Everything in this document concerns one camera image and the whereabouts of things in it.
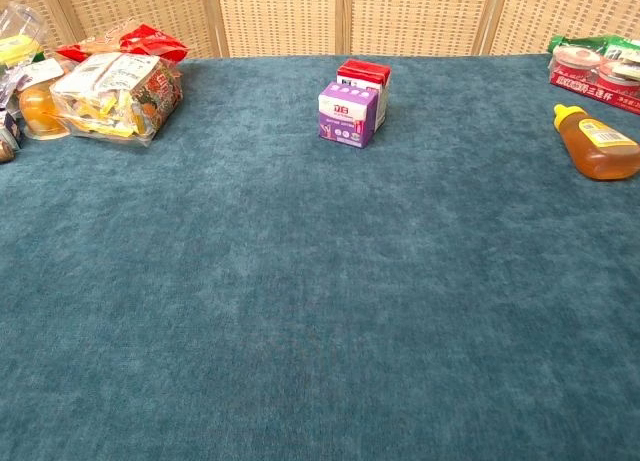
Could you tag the white box with red top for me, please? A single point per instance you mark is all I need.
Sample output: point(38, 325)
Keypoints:
point(362, 73)

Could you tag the purple milk carton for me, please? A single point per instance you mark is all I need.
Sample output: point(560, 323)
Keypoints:
point(347, 116)

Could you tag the teal tablecloth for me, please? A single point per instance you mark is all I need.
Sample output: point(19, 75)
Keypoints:
point(320, 291)

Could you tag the woven folding screen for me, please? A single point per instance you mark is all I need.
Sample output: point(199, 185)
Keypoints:
point(280, 16)

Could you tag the clear noodle multipack bag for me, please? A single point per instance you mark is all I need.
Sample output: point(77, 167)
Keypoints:
point(115, 101)

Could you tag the red snack bag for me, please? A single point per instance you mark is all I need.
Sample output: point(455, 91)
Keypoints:
point(150, 43)

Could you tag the honey squeeze bottle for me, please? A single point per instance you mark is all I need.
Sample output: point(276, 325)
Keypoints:
point(600, 156)

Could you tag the red three-cup pack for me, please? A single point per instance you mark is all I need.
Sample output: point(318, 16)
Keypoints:
point(590, 87)

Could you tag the yellow packet in clear wrap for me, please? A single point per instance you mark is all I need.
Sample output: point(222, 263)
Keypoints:
point(15, 51)

